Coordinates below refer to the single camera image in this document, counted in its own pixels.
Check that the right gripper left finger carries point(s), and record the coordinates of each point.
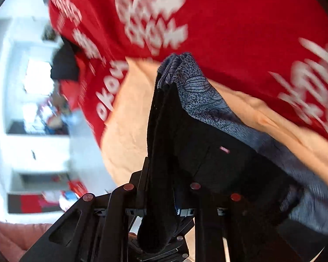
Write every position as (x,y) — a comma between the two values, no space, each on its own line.
(96,228)

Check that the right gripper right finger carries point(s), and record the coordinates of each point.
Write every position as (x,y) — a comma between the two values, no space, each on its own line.
(219,233)

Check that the black pants with blue trim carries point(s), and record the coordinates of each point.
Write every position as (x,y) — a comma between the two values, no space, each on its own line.
(194,136)

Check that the white shelf unit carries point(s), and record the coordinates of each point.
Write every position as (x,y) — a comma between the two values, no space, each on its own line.
(45,144)

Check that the peach towel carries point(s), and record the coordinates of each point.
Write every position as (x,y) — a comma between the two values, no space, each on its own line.
(124,140)

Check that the black cloth item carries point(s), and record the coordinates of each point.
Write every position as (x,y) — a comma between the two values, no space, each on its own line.
(64,63)

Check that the red blanket with white characters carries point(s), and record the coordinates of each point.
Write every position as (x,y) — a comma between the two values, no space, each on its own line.
(274,50)

